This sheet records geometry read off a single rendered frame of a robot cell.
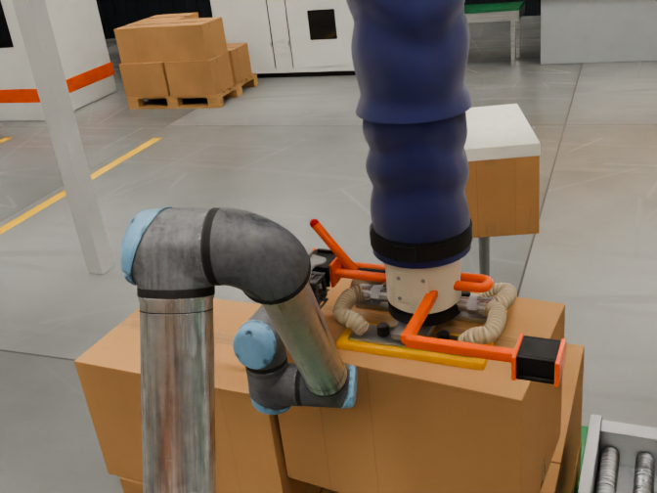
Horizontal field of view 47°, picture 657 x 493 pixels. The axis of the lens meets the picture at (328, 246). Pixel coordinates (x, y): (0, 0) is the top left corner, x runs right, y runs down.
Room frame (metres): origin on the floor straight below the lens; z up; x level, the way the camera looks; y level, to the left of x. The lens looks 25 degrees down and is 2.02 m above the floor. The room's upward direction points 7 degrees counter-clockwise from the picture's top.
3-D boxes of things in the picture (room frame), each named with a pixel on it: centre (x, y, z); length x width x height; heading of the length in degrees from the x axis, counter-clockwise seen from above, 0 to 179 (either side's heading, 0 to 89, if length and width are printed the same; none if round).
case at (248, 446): (1.80, 0.37, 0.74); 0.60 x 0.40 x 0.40; 63
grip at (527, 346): (1.15, -0.36, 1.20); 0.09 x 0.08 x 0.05; 154
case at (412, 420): (1.52, -0.18, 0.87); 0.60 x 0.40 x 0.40; 59
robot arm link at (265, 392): (1.34, 0.15, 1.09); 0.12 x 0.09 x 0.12; 76
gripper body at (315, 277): (1.50, 0.08, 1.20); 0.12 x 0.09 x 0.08; 154
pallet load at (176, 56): (8.92, 1.36, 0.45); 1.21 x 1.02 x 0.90; 67
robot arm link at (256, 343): (1.35, 0.16, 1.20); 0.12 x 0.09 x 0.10; 154
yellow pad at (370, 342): (1.43, -0.16, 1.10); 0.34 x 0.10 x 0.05; 64
